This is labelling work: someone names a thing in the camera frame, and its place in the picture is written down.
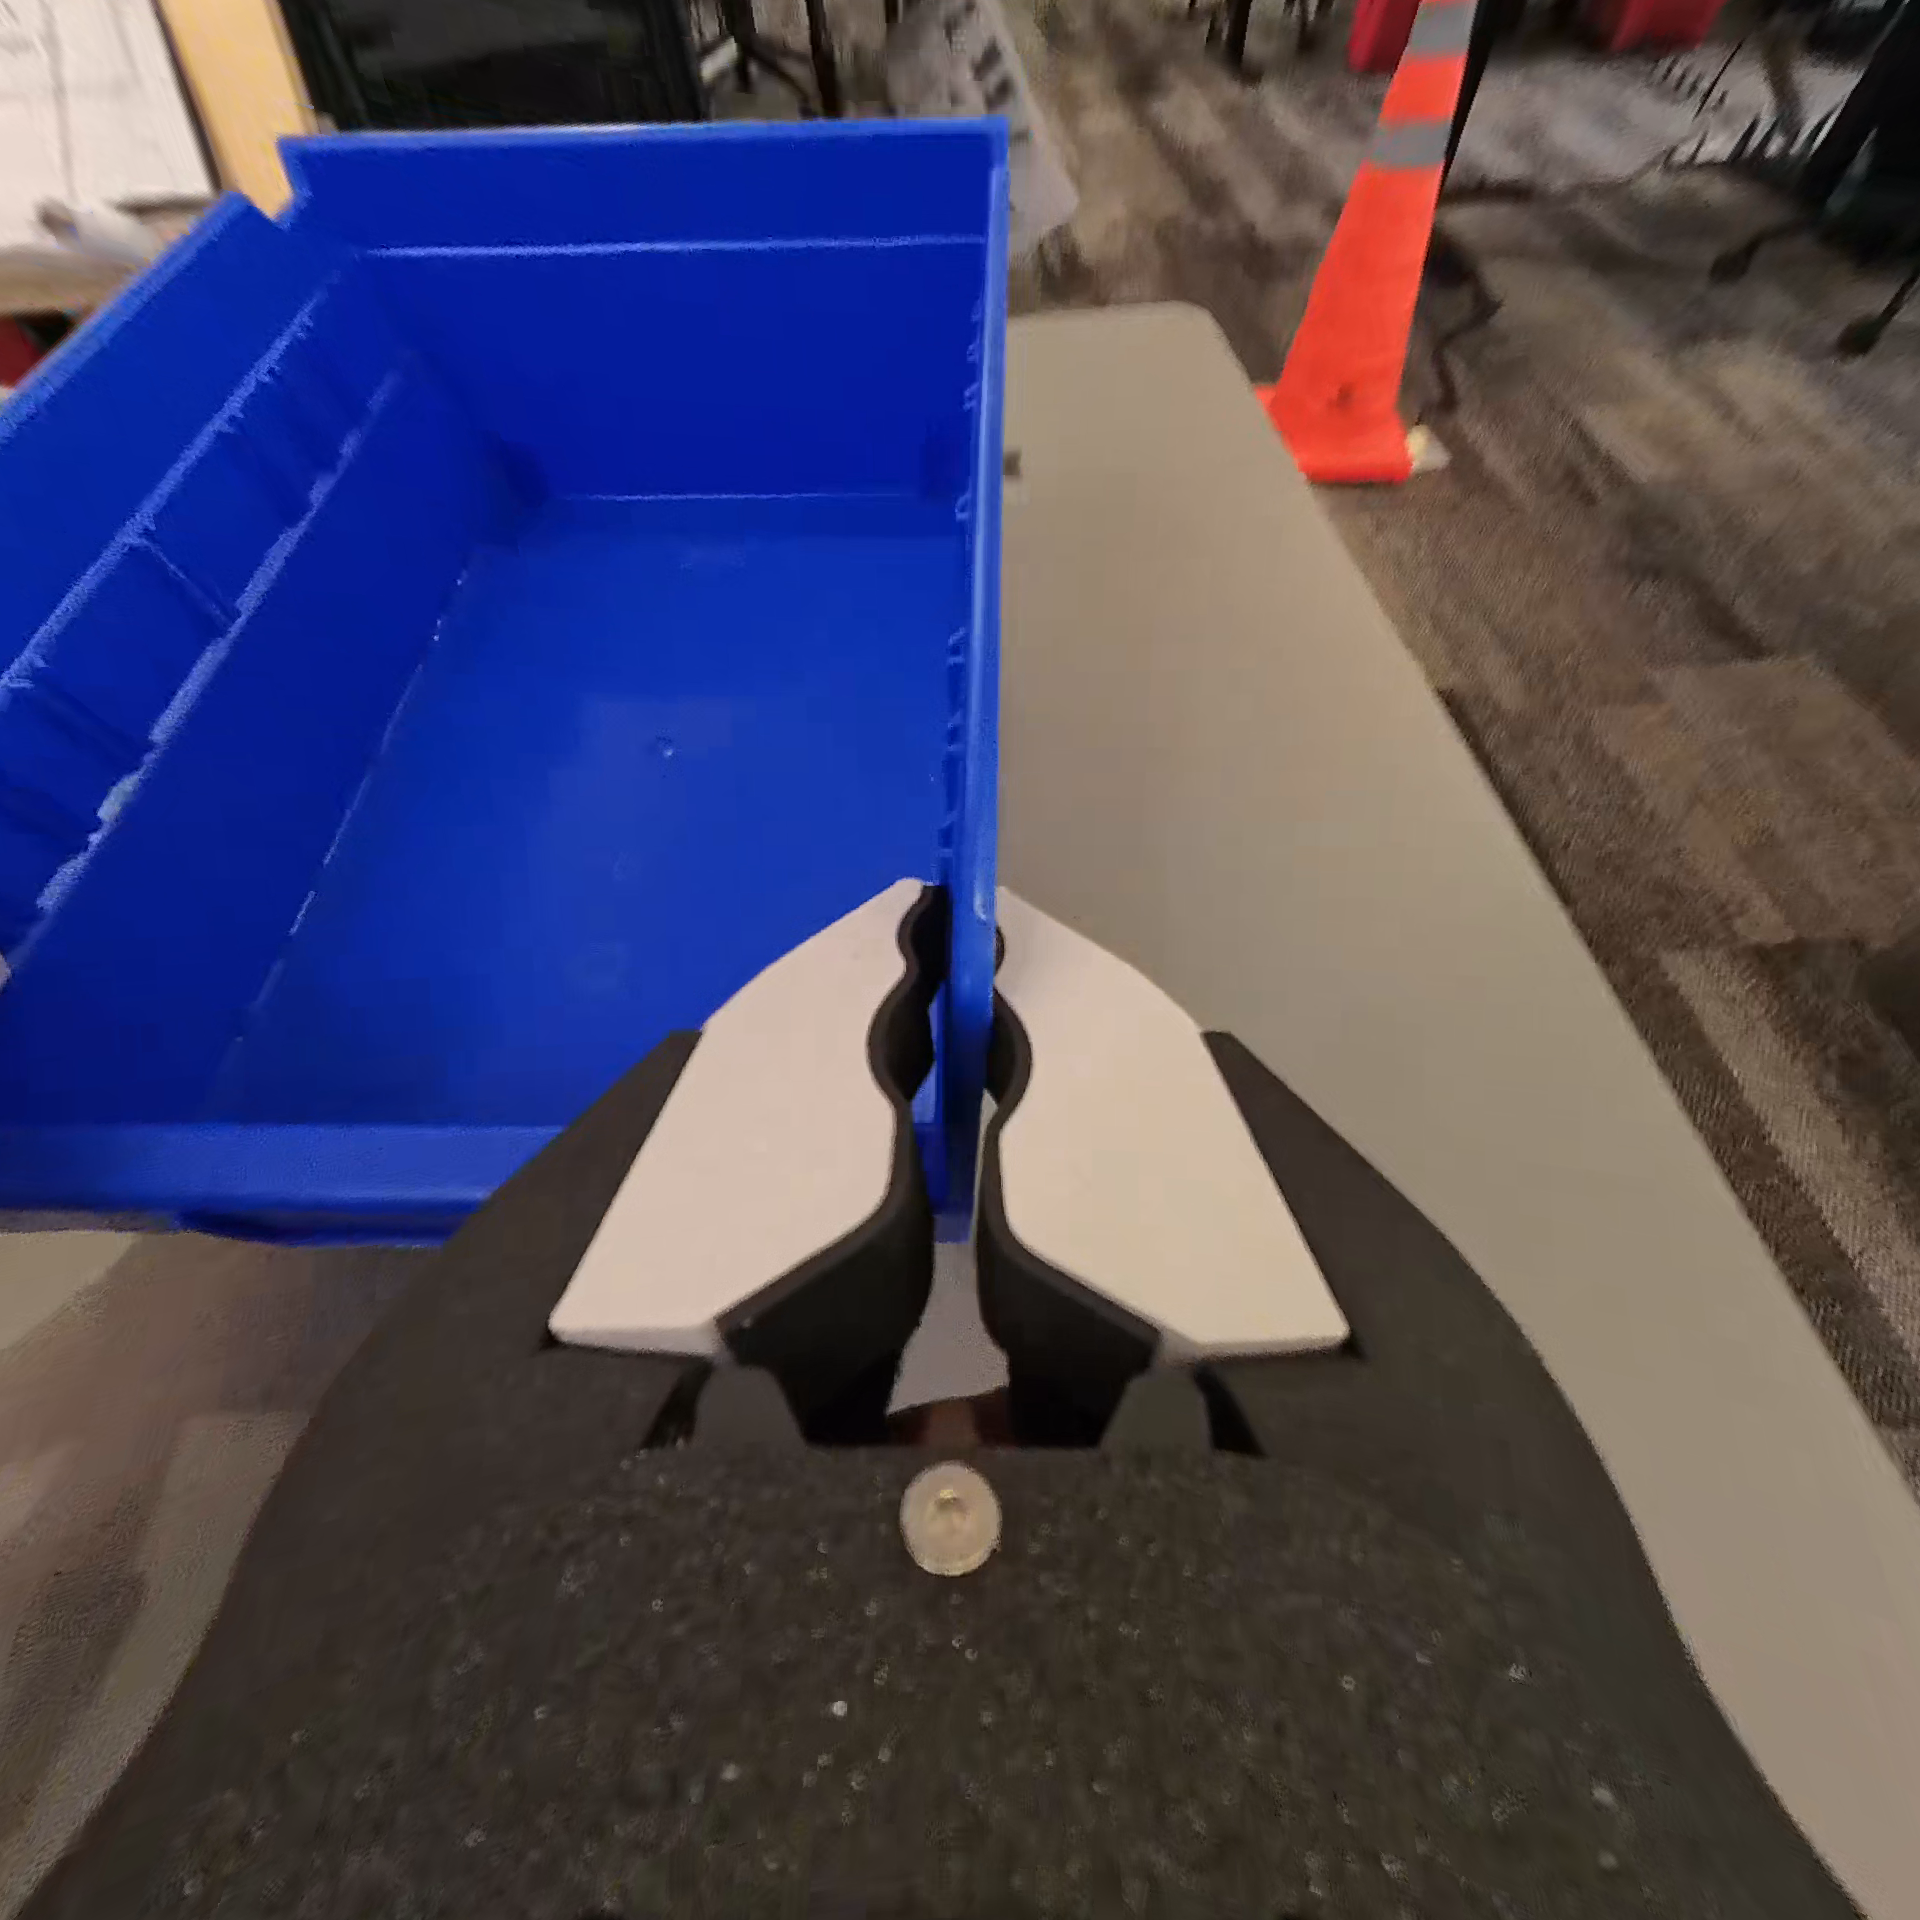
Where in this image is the printed instruction sheet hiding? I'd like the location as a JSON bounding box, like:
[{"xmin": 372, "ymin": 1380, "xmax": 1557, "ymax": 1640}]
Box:
[{"xmin": 0, "ymin": 0, "xmax": 222, "ymax": 250}]

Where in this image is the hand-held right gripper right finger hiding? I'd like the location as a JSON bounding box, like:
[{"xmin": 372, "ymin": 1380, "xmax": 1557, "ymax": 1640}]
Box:
[{"xmin": 975, "ymin": 887, "xmax": 1353, "ymax": 1450}]

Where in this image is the blue storage bin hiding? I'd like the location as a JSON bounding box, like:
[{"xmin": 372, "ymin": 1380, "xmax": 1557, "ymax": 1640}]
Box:
[{"xmin": 0, "ymin": 117, "xmax": 1015, "ymax": 1250}]

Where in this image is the orange traffic cone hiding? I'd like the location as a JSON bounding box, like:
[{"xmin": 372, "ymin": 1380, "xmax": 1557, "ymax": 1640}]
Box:
[{"xmin": 1257, "ymin": 0, "xmax": 1481, "ymax": 487}]

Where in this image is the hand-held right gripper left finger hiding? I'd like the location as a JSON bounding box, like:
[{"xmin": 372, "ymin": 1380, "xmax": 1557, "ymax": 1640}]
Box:
[{"xmin": 549, "ymin": 880, "xmax": 951, "ymax": 1450}]

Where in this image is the laminated floor sheet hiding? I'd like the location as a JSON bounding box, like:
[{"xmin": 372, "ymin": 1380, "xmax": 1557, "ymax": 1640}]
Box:
[{"xmin": 882, "ymin": 0, "xmax": 1085, "ymax": 267}]

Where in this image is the black office chair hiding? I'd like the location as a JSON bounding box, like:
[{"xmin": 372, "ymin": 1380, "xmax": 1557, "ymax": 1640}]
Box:
[{"xmin": 276, "ymin": 0, "xmax": 711, "ymax": 137}]

